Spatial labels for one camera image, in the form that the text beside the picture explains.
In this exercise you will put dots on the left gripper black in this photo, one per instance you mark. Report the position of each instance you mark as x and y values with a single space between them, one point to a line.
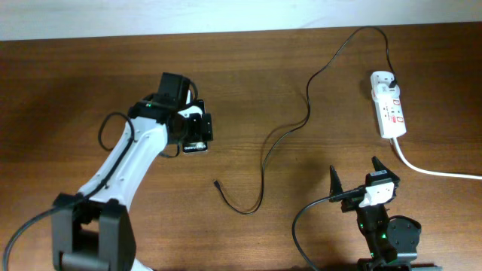
195 132

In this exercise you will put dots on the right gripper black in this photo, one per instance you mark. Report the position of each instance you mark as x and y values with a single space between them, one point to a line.
351 203

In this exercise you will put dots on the black Samsung Galaxy phone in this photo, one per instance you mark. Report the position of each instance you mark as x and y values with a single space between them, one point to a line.
194 142

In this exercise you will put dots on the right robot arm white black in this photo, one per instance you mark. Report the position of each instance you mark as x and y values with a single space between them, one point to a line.
392 240

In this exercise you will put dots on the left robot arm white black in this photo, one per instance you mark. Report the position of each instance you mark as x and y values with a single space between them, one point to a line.
92 228

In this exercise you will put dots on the white USB charger adapter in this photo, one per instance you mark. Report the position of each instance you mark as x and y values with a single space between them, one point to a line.
384 86

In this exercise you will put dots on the white power strip red switches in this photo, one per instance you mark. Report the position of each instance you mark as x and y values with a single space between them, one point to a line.
390 117

